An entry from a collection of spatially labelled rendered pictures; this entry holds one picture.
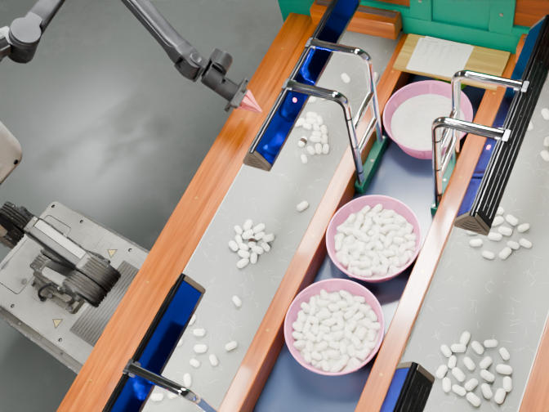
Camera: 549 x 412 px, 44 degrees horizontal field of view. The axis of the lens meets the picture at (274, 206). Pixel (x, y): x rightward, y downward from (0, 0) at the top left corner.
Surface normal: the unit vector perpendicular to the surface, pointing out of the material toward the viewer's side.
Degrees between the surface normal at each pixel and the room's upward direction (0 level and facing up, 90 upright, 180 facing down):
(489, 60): 0
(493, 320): 0
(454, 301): 0
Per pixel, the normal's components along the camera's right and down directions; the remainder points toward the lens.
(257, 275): -0.22, -0.50
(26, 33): 0.46, -0.37
